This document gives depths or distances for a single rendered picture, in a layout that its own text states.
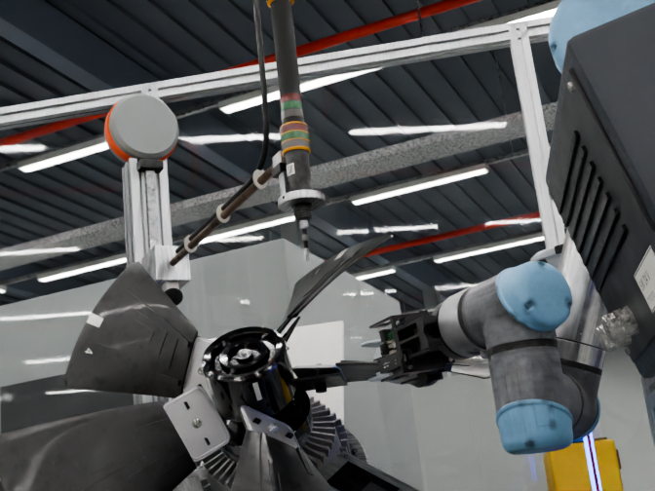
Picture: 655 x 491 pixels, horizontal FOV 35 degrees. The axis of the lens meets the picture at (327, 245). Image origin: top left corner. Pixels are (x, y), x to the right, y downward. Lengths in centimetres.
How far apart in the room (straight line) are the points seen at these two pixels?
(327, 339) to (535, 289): 85
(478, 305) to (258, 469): 36
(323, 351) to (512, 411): 82
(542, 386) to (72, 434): 65
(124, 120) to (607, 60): 169
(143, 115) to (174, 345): 83
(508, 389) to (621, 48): 51
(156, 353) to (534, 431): 69
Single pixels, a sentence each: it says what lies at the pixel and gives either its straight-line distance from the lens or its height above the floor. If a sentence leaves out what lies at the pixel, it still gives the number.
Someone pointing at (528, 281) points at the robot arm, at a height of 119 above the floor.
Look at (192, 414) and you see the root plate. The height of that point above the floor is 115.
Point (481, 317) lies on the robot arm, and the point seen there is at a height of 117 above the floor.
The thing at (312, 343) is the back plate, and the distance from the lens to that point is 189.
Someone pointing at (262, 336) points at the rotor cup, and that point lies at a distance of 146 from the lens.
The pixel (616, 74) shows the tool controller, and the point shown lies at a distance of 67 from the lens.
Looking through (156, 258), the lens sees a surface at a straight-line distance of 205.
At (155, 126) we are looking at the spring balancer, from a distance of 229.
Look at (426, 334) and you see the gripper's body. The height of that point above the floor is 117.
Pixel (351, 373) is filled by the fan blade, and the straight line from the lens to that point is 147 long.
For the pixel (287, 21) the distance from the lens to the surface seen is 164.
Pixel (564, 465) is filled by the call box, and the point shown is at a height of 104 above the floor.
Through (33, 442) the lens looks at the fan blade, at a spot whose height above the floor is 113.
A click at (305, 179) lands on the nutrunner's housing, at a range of 153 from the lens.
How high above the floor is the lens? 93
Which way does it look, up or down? 17 degrees up
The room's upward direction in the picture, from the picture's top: 6 degrees counter-clockwise
